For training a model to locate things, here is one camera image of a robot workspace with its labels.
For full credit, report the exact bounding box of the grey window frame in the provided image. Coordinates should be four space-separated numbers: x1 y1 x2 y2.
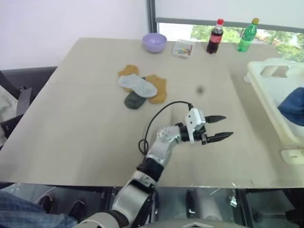
146 0 159 34

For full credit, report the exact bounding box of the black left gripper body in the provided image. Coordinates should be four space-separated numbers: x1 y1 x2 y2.
193 123 208 146

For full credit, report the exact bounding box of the cola bottle with red cap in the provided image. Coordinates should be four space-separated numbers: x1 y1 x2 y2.
206 19 225 55

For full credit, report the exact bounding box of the blue cloth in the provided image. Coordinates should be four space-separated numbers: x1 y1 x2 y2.
277 86 304 127

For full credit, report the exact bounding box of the white roller blind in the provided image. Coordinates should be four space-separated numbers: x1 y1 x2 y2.
154 0 304 31

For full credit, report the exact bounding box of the light grey sock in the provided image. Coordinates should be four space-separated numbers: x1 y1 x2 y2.
118 74 158 98

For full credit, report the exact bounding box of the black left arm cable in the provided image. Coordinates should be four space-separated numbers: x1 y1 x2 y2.
139 101 193 155

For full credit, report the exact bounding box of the clear box of coloured pieces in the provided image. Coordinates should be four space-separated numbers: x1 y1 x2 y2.
171 38 197 60

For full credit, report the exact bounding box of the mustard yellow sock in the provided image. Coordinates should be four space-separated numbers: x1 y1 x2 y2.
117 64 140 93
144 74 168 105

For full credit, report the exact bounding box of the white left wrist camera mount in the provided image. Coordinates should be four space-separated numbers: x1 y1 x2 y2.
185 108 206 144

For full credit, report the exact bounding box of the dark grey sock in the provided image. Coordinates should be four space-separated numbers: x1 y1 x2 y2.
123 91 147 110

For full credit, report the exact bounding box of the black table frame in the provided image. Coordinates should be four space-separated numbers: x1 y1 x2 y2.
185 187 304 228

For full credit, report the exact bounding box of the white plastic basket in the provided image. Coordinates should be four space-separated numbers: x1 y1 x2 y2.
243 58 304 144

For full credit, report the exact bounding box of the green bottle with yellow cap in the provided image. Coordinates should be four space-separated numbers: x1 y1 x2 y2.
237 18 259 53

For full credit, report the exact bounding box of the purple plastic bowl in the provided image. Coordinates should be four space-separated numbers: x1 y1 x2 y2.
142 33 168 54

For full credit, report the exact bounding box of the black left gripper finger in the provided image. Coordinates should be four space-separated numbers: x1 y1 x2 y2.
205 115 227 124
205 131 235 144

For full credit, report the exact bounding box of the person's blue jeans leg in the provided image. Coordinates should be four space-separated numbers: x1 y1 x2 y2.
0 190 79 228

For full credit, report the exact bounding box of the dark shoe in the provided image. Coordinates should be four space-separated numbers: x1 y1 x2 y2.
68 200 87 223
37 194 54 214

